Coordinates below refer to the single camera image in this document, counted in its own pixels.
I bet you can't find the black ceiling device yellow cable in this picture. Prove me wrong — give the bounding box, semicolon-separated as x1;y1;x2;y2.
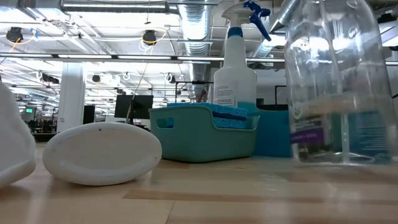
142;29;158;47
5;27;25;44

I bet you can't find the clear plastic spray bottle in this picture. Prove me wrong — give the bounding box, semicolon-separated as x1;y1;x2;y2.
284;0;398;166

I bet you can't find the slanted silver ventilation duct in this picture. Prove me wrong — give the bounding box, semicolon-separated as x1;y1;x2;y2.
253;0;301;58

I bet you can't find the white cleaner bottle blue label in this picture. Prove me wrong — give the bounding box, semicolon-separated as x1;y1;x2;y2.
42;121;162;187

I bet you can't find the small black monitor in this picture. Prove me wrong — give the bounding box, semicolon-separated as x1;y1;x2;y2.
83;105;96;125

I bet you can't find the white pillar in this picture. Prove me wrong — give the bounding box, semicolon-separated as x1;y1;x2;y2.
58;62;86;133

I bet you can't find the white spray bottle blue trigger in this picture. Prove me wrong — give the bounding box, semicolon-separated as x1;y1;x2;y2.
213;0;272;108

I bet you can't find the dark blue plastic bin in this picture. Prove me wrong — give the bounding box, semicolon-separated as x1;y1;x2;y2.
238;101;293;158

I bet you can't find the black background rig frame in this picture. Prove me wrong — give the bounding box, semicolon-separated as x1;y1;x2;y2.
174;80;215;103
274;84;287;105

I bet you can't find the small teal plastic bin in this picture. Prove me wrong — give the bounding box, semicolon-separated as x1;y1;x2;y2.
148;105;261;163

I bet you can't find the large black monitor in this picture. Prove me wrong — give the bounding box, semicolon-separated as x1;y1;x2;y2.
114;95;154;119

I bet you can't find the wide silver ventilation duct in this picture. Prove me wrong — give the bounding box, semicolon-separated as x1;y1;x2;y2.
177;0;213;103

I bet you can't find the long ceiling light bar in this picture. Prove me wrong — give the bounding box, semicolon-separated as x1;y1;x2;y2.
0;53;398;66

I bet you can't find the white towel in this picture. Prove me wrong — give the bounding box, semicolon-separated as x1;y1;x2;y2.
0;82;37;189

